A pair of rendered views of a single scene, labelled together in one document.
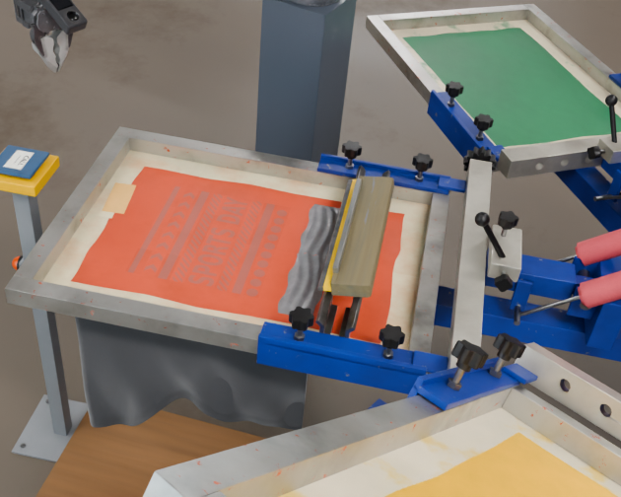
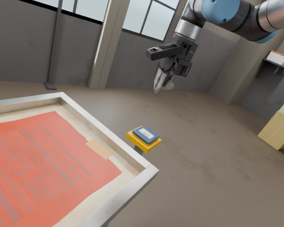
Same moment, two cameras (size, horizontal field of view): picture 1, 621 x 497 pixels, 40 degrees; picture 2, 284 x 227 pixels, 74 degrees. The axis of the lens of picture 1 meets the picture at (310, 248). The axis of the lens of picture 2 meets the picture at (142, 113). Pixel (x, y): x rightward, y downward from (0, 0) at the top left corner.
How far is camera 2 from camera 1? 186 cm
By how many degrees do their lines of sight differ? 85
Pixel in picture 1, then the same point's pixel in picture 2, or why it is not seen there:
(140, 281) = (29, 122)
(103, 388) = not seen: hidden behind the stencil
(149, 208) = (80, 153)
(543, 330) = not seen: outside the picture
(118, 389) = not seen: hidden behind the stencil
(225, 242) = (13, 165)
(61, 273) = (62, 111)
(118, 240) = (66, 132)
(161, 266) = (29, 133)
